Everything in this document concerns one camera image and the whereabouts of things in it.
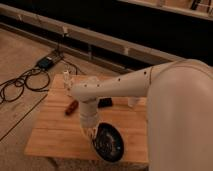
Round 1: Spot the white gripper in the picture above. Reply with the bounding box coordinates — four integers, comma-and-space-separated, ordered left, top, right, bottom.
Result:
79, 106, 99, 140

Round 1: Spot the black ceramic bowl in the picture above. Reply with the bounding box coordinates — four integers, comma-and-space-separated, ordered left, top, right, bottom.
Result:
92, 122, 124, 163

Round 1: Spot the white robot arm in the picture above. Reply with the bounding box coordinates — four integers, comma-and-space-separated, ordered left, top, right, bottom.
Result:
71, 59, 213, 171

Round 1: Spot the small black box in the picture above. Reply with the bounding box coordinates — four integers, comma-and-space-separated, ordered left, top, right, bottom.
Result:
98, 98, 113, 108

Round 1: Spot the wooden table board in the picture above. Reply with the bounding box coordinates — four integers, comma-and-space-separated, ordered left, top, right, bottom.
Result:
25, 74, 148, 164

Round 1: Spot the white paper cup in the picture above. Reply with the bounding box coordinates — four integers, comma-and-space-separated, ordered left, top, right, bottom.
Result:
128, 97, 139, 108

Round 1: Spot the clear plastic bottle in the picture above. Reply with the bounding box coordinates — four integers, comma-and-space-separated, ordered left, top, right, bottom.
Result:
63, 70, 73, 96

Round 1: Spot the black power adapter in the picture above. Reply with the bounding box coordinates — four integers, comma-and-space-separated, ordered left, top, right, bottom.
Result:
36, 57, 54, 70

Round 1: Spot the brown wooden-handled tool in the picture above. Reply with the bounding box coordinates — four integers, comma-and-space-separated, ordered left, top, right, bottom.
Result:
65, 100, 78, 115

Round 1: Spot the black coiled cable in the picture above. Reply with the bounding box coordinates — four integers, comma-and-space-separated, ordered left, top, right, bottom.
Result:
0, 67, 52, 105

